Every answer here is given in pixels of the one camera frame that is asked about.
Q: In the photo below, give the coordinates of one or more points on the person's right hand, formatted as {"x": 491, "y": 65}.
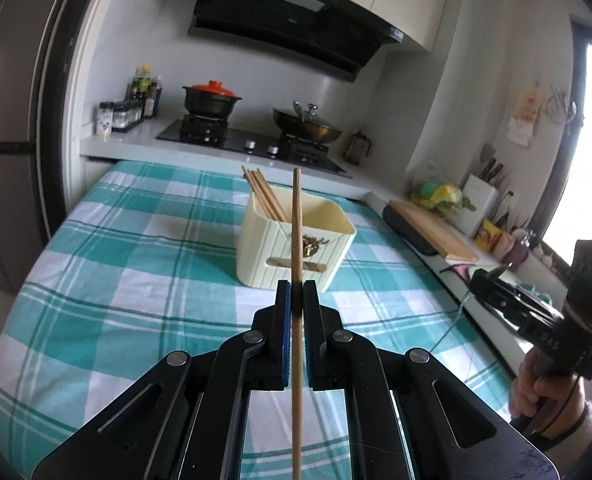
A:
{"x": 531, "y": 390}

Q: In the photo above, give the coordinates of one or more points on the cream ribbed utensil holder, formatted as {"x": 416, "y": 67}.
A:
{"x": 271, "y": 240}

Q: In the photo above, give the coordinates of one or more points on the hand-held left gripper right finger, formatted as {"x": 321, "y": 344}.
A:
{"x": 316, "y": 340}

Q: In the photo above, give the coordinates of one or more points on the black range hood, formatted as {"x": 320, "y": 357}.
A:
{"x": 286, "y": 15}

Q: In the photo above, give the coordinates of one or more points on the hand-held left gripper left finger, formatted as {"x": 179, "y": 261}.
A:
{"x": 282, "y": 340}

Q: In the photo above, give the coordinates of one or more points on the wooden chopstick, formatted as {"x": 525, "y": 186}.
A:
{"x": 272, "y": 195}
{"x": 276, "y": 195}
{"x": 267, "y": 195}
{"x": 263, "y": 195}
{"x": 296, "y": 240}

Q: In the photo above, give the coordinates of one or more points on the steel refrigerator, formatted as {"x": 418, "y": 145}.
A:
{"x": 11, "y": 135}

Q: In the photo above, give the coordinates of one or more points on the white knife block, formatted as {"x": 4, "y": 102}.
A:
{"x": 478, "y": 205}

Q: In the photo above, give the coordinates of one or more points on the frying pan with glass lid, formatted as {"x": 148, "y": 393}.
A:
{"x": 308, "y": 127}

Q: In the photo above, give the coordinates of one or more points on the teal checked tablecloth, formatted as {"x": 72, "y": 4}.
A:
{"x": 126, "y": 270}

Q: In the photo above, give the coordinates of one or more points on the long black tray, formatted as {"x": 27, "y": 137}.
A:
{"x": 406, "y": 230}

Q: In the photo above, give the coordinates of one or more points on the dark sauce bottle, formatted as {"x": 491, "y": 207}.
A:
{"x": 138, "y": 85}
{"x": 152, "y": 100}

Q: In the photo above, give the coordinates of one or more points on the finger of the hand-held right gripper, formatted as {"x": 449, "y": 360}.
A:
{"x": 506, "y": 292}
{"x": 501, "y": 312}

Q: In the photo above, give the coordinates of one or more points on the wall hanging calendar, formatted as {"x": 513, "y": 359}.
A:
{"x": 525, "y": 120}

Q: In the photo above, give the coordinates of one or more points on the pink container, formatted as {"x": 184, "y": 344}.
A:
{"x": 515, "y": 252}

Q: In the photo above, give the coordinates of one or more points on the black pot with red lid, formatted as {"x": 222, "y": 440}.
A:
{"x": 211, "y": 100}

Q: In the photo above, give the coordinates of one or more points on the person's right forearm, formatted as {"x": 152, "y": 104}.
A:
{"x": 573, "y": 427}

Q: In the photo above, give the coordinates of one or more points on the yellow packet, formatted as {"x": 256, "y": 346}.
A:
{"x": 488, "y": 236}

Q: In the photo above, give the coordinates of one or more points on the wooden cutting board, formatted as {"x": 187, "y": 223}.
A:
{"x": 441, "y": 230}

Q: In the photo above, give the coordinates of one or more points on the spice jar rack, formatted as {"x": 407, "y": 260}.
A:
{"x": 118, "y": 117}

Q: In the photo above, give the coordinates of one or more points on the black gas stove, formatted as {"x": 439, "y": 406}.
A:
{"x": 236, "y": 137}

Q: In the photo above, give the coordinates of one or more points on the white wall cabinet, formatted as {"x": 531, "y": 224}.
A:
{"x": 416, "y": 0}

